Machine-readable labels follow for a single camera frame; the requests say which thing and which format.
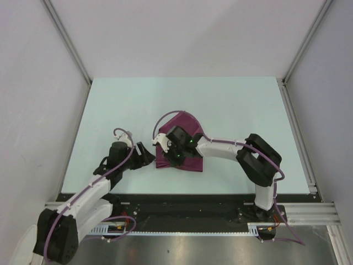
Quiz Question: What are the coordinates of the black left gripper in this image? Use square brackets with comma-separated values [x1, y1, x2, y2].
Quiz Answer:
[120, 141, 155, 171]

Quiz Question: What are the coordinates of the purple cloth napkin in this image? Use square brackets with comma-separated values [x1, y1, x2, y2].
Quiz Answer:
[156, 113, 203, 172]

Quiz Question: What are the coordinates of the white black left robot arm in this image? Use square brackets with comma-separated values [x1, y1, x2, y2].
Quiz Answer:
[33, 141, 156, 264]

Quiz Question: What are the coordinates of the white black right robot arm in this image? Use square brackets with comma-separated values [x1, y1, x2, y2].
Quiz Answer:
[153, 126, 284, 221]

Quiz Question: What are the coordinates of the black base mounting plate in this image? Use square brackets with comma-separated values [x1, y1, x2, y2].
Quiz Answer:
[104, 193, 322, 232]

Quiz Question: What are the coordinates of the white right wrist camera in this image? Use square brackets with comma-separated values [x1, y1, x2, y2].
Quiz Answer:
[152, 133, 172, 153]

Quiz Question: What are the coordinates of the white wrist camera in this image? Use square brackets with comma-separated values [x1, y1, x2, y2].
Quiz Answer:
[152, 133, 172, 153]
[114, 132, 133, 148]

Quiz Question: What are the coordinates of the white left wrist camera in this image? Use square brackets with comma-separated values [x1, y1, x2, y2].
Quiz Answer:
[114, 132, 133, 148]

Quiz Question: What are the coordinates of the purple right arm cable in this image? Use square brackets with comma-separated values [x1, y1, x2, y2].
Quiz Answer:
[151, 110, 306, 246]

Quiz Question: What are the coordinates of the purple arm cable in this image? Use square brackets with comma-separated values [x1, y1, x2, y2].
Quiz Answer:
[151, 110, 306, 246]
[42, 127, 137, 262]

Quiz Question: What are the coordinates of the light blue cable duct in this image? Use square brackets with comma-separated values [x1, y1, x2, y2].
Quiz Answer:
[88, 223, 259, 236]

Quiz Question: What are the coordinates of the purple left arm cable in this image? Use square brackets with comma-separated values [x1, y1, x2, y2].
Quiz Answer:
[42, 127, 137, 262]

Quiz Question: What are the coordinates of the aluminium side rail right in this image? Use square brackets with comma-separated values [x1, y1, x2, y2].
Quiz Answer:
[277, 79, 319, 194]

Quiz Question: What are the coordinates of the aluminium frame post left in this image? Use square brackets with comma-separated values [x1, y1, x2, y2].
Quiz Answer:
[40, 0, 93, 87]

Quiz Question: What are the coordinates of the aluminium frame post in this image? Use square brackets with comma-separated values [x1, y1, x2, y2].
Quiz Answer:
[281, 0, 335, 85]
[40, 0, 93, 87]

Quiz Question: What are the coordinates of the aluminium frame post right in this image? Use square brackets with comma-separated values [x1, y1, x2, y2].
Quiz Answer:
[281, 0, 335, 85]

